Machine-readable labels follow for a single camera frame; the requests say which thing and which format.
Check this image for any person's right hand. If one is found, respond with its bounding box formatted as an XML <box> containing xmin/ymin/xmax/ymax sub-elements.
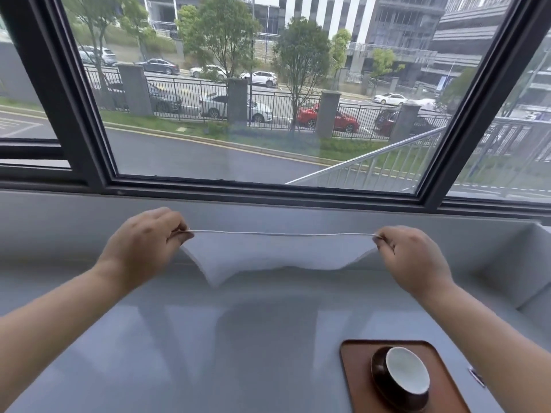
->
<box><xmin>372</xmin><ymin>225</ymin><xmax>457</xmax><ymax>300</ymax></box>

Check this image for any person's left hand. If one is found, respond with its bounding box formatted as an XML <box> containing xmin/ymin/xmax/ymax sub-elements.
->
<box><xmin>92</xmin><ymin>207</ymin><xmax>195</xmax><ymax>293</ymax></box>

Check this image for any white cloth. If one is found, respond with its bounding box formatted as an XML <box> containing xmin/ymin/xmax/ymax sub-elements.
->
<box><xmin>179</xmin><ymin>229</ymin><xmax>388</xmax><ymax>289</ymax></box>

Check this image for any person's right forearm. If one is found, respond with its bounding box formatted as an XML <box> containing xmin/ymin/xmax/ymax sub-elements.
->
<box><xmin>414</xmin><ymin>280</ymin><xmax>551</xmax><ymax>398</ymax></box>

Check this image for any person's left forearm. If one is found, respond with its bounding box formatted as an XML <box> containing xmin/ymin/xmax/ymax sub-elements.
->
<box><xmin>0</xmin><ymin>263</ymin><xmax>126</xmax><ymax>413</ymax></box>

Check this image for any grey metal stair railing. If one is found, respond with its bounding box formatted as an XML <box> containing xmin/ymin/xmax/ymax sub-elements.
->
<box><xmin>284</xmin><ymin>118</ymin><xmax>551</xmax><ymax>190</ymax></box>

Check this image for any dark red car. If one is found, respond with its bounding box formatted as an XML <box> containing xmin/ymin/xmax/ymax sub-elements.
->
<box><xmin>373</xmin><ymin>109</ymin><xmax>438</xmax><ymax>137</ymax></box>

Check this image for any dark brown white-lined teacup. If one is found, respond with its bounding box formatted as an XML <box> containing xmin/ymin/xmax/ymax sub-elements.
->
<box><xmin>370</xmin><ymin>346</ymin><xmax>431</xmax><ymax>413</ymax></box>

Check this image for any brown rectangular tray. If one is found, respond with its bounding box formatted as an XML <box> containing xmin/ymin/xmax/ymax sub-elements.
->
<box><xmin>339</xmin><ymin>340</ymin><xmax>472</xmax><ymax>413</ymax></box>

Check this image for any white sedan car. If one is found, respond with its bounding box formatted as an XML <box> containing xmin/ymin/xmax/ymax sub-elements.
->
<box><xmin>372</xmin><ymin>93</ymin><xmax>408</xmax><ymax>106</ymax></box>
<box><xmin>198</xmin><ymin>92</ymin><xmax>273</xmax><ymax>123</ymax></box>
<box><xmin>190</xmin><ymin>65</ymin><xmax>228</xmax><ymax>80</ymax></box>

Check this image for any dark grey car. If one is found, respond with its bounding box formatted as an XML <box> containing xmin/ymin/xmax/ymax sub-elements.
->
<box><xmin>107</xmin><ymin>81</ymin><xmax>183</xmax><ymax>115</ymax></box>

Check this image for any black metal fence with pillars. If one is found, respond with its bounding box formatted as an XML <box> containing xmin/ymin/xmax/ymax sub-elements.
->
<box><xmin>84</xmin><ymin>63</ymin><xmax>453</xmax><ymax>141</ymax></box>

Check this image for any dark sedan car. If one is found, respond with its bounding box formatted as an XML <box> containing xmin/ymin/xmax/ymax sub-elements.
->
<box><xmin>135</xmin><ymin>58</ymin><xmax>181</xmax><ymax>76</ymax></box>

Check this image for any white suv car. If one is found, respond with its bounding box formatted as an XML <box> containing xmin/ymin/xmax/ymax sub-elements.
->
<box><xmin>78</xmin><ymin>46</ymin><xmax>118</xmax><ymax>67</ymax></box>
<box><xmin>239</xmin><ymin>71</ymin><xmax>279</xmax><ymax>88</ymax></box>

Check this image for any small green tree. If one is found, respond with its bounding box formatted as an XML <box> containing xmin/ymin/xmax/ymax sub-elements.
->
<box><xmin>371</xmin><ymin>48</ymin><xmax>406</xmax><ymax>80</ymax></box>

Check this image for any slim green tree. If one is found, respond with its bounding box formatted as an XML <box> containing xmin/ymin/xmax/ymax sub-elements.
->
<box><xmin>272</xmin><ymin>16</ymin><xmax>333</xmax><ymax>134</ymax></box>

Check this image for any large green tree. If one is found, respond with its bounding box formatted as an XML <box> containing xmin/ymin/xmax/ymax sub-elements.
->
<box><xmin>176</xmin><ymin>0</ymin><xmax>255</xmax><ymax>79</ymax></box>

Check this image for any grey office building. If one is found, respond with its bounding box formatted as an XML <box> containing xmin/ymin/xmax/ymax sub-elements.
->
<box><xmin>344</xmin><ymin>0</ymin><xmax>509</xmax><ymax>88</ymax></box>

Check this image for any tall leaning green tree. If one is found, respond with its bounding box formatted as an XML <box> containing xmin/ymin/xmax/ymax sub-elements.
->
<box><xmin>64</xmin><ymin>0</ymin><xmax>152</xmax><ymax>109</ymax></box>

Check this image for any white striped building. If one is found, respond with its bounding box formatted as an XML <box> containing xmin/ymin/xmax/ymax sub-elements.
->
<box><xmin>252</xmin><ymin>0</ymin><xmax>366</xmax><ymax>43</ymax></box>

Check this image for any dark window frame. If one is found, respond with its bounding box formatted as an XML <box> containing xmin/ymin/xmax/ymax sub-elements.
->
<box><xmin>0</xmin><ymin>0</ymin><xmax>551</xmax><ymax>221</ymax></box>

